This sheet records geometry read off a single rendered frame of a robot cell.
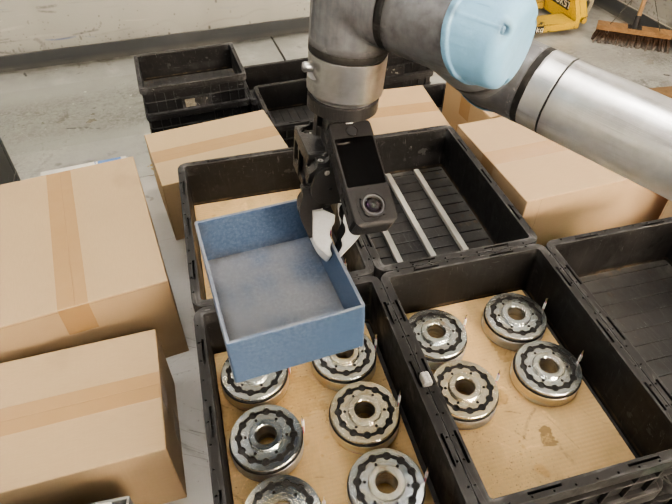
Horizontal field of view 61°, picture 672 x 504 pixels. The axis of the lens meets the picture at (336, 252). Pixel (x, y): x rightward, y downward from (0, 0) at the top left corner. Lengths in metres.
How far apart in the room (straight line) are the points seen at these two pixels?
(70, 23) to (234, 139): 2.69
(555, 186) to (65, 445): 0.98
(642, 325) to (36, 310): 1.01
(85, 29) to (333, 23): 3.53
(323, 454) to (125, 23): 3.43
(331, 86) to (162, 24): 3.48
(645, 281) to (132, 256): 0.94
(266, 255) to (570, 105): 0.41
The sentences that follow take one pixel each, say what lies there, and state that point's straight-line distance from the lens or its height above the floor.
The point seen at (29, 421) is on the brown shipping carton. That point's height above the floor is 0.86.
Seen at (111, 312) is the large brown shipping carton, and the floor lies 0.86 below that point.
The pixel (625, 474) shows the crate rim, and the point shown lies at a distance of 0.82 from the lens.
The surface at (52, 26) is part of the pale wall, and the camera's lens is 4.01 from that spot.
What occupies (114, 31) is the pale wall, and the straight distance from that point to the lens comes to 4.00.
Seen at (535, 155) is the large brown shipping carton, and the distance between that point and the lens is 1.32.
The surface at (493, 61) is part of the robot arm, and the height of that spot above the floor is 1.41.
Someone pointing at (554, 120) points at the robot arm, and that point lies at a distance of 0.56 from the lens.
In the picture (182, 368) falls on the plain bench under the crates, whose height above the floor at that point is 0.70.
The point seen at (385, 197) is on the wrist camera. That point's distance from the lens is 0.55.
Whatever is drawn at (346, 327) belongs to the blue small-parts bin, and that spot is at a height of 1.12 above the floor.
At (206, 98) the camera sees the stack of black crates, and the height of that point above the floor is 0.52.
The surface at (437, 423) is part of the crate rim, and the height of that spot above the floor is 0.93.
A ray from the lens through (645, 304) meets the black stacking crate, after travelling 1.16.
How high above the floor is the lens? 1.60
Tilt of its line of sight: 44 degrees down
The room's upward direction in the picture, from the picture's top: straight up
